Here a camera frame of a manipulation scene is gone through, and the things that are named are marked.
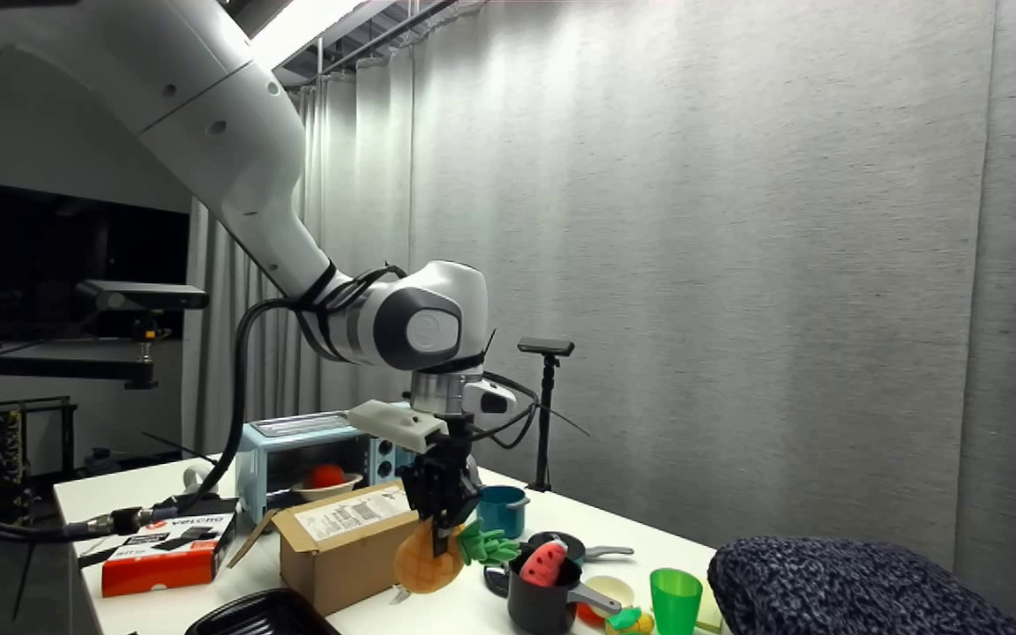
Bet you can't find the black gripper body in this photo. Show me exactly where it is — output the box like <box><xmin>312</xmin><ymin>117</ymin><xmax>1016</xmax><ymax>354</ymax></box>
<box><xmin>398</xmin><ymin>414</ymin><xmax>483</xmax><ymax>515</ymax></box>

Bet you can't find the orange pineapple plush toy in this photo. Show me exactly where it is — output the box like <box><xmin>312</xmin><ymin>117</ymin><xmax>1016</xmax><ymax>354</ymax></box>
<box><xmin>393</xmin><ymin>515</ymin><xmax>526</xmax><ymax>599</ymax></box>

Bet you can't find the small teal pot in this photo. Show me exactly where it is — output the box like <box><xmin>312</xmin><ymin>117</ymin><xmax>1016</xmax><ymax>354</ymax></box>
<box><xmin>474</xmin><ymin>485</ymin><xmax>533</xmax><ymax>544</ymax></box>

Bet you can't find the red watermelon slice toy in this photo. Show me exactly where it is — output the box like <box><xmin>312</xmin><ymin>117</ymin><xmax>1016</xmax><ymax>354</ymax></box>
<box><xmin>516</xmin><ymin>538</ymin><xmax>571</xmax><ymax>593</ymax></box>

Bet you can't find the black toy pot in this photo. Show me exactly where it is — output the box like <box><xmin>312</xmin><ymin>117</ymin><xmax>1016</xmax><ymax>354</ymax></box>
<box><xmin>504</xmin><ymin>554</ymin><xmax>627</xmax><ymax>635</ymax></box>

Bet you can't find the red toy tomato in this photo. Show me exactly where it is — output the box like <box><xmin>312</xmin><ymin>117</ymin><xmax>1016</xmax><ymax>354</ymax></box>
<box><xmin>303</xmin><ymin>464</ymin><xmax>354</xmax><ymax>494</ymax></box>

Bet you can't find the light blue toy oven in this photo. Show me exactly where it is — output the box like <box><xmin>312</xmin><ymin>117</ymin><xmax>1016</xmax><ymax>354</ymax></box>
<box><xmin>233</xmin><ymin>409</ymin><xmax>420</xmax><ymax>529</ymax></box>

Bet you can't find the yellow toy plate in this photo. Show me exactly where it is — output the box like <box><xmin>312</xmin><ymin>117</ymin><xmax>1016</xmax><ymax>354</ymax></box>
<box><xmin>574</xmin><ymin>572</ymin><xmax>658</xmax><ymax>627</ymax></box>

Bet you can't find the green and yellow toy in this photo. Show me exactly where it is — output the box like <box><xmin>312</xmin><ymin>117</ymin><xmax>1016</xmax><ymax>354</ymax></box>
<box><xmin>601</xmin><ymin>602</ymin><xmax>661</xmax><ymax>635</ymax></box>

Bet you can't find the brown cardboard box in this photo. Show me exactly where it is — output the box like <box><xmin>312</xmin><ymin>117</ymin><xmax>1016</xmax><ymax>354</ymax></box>
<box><xmin>222</xmin><ymin>476</ymin><xmax>436</xmax><ymax>618</ymax></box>

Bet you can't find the green plastic cup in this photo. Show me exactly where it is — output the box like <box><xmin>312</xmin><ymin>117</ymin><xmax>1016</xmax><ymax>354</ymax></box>
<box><xmin>645</xmin><ymin>563</ymin><xmax>706</xmax><ymax>635</ymax></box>

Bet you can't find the black device on table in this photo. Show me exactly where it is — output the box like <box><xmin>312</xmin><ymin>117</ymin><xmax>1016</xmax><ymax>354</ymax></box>
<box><xmin>106</xmin><ymin>494</ymin><xmax>239</xmax><ymax>538</ymax></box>

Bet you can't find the red and white box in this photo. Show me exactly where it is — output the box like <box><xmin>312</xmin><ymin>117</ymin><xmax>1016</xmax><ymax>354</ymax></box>
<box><xmin>99</xmin><ymin>527</ymin><xmax>225</xmax><ymax>599</ymax></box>

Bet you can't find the dark blue speckled cushion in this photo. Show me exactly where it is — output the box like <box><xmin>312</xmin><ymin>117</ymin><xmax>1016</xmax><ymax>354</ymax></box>
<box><xmin>706</xmin><ymin>532</ymin><xmax>1016</xmax><ymax>635</ymax></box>

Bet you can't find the metal equipment rack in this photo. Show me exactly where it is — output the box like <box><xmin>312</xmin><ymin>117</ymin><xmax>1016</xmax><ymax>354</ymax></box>
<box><xmin>0</xmin><ymin>394</ymin><xmax>83</xmax><ymax>521</ymax></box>

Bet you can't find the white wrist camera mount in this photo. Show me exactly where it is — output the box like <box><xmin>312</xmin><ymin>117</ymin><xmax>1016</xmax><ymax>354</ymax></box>
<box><xmin>344</xmin><ymin>394</ymin><xmax>452</xmax><ymax>460</ymax></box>

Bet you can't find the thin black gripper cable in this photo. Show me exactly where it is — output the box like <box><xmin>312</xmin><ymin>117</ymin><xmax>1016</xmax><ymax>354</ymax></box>
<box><xmin>460</xmin><ymin>367</ymin><xmax>593</xmax><ymax>460</ymax></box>

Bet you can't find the black camera tripod stand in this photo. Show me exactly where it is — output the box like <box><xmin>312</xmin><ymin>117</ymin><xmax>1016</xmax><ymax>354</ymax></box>
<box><xmin>516</xmin><ymin>337</ymin><xmax>578</xmax><ymax>494</ymax></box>

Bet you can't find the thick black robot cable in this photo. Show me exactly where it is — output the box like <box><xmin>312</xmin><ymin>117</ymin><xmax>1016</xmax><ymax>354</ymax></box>
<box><xmin>0</xmin><ymin>262</ymin><xmax>412</xmax><ymax>548</ymax></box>

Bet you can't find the black wall monitor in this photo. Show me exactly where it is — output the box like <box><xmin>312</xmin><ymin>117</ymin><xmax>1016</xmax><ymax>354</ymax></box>
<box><xmin>0</xmin><ymin>181</ymin><xmax>193</xmax><ymax>354</ymax></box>

